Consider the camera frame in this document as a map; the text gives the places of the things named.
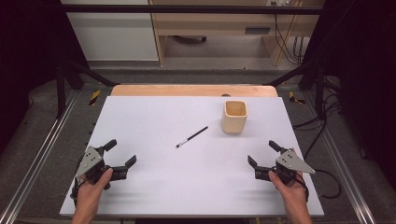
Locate black desk cables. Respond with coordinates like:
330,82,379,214
270,1,310,66

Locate black thin brush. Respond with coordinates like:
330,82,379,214
175,125,209,149

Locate black floor cables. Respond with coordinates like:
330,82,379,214
291,76,342,161

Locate person's left hand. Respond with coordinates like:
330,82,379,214
76,168,114,207

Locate yellow black tape marker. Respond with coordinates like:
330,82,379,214
288,90,306,105
88,89,102,106

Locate black metal frame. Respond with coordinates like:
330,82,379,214
55,3,332,119

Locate aluminium floor rail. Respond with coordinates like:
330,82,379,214
303,91,377,224
0,90,80,224

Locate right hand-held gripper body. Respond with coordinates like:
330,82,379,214
274,148,316,185

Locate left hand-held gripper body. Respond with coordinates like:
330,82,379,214
75,146,114,190

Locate light wooden desk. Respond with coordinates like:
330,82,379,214
148,0,326,67

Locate grey drawer handle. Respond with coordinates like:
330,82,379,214
244,26,272,35

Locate beige square cup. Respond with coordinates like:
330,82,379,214
220,100,248,135

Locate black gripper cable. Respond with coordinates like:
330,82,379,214
303,168,343,200
70,178,84,207

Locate person's right hand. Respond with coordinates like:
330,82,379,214
268,170,308,208

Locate white cabinet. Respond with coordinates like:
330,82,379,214
61,0,160,63

